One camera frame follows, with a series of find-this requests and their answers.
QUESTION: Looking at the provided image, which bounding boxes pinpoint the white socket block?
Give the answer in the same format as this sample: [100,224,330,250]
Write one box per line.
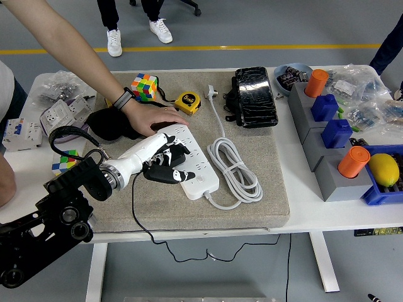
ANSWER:
[67,95,94,123]

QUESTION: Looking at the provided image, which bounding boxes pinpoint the black cloth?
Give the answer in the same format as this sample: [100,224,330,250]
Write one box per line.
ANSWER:
[86,108,141,142]

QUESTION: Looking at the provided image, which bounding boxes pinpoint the small colourful puzzle cube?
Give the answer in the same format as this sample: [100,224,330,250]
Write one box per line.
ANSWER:
[51,149,80,176]

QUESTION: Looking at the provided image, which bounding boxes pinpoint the orange cylinder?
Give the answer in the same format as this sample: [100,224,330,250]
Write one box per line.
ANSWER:
[338,145,372,179]
[304,69,329,99]

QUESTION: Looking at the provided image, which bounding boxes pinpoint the white power strip cable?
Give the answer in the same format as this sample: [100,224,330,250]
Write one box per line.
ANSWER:
[205,84,264,211]

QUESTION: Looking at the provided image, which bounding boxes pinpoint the clear bag of metal parts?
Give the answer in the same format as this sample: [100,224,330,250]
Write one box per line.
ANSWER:
[33,70,98,103]

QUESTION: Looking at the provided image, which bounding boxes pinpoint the grey-brown mat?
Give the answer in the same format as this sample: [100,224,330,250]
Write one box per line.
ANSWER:
[82,70,291,233]

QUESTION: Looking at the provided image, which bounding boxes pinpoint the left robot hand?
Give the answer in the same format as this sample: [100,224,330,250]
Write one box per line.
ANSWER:
[115,131,197,187]

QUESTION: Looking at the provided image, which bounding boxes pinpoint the person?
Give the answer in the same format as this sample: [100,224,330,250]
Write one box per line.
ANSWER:
[368,18,403,101]
[0,59,30,155]
[96,0,173,58]

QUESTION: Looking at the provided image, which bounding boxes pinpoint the white wall socket panel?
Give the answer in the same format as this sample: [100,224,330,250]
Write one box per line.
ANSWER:
[40,99,76,138]

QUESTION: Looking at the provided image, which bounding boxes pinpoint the white circuit breaker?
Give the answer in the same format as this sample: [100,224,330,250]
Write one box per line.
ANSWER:
[1,116,43,152]

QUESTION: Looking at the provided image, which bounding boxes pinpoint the person's left hand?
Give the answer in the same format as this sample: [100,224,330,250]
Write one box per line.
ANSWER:
[121,100,190,138]

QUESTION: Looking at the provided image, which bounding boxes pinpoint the grey holder block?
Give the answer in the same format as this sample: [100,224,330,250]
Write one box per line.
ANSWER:
[288,82,339,145]
[304,124,353,173]
[314,150,382,203]

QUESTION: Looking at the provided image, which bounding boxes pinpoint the yellow tape measure with strap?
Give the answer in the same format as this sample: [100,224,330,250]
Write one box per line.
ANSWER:
[156,84,202,116]

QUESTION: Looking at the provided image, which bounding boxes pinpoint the black plug cord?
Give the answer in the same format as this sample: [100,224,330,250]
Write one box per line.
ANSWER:
[131,172,280,264]

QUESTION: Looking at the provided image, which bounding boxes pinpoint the large colourful puzzle cube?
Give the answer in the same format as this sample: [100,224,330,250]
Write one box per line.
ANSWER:
[130,72,158,101]

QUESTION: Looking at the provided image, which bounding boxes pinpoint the black plug adapter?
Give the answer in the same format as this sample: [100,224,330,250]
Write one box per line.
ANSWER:
[166,143,191,167]

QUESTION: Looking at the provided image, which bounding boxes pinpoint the white power strip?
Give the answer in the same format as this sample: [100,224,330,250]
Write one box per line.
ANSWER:
[156,124,220,201]

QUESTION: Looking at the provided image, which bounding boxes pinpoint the clear bag of components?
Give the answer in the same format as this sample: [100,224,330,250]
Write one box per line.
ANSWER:
[341,99,403,133]
[326,64,393,102]

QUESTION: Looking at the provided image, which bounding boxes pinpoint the black glossy case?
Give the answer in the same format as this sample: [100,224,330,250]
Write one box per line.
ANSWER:
[234,66,280,129]

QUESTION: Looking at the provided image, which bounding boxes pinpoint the blue storage bin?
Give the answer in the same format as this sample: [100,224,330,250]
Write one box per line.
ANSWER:
[360,143,403,207]

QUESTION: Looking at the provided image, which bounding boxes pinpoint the black wristband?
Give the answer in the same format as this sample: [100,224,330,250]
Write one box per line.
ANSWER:
[110,86,134,110]

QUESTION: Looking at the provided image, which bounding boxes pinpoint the black table control panel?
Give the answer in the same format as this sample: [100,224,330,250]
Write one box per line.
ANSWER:
[353,226,403,237]

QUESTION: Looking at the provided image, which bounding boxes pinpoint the white table leg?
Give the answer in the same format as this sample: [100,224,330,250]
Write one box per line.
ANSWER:
[85,242,108,302]
[308,232,340,293]

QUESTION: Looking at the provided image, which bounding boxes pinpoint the blue block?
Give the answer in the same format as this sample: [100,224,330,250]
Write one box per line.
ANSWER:
[321,118,353,150]
[310,93,340,123]

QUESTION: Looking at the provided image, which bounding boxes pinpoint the black hanging cable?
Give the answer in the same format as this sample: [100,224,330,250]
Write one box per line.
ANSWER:
[285,234,292,302]

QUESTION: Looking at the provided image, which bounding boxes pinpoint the blue bowl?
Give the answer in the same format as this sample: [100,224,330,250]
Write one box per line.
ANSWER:
[273,62,313,97]

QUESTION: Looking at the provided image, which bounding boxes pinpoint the yellow lemon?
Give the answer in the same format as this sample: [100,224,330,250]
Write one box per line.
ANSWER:
[368,153,400,188]

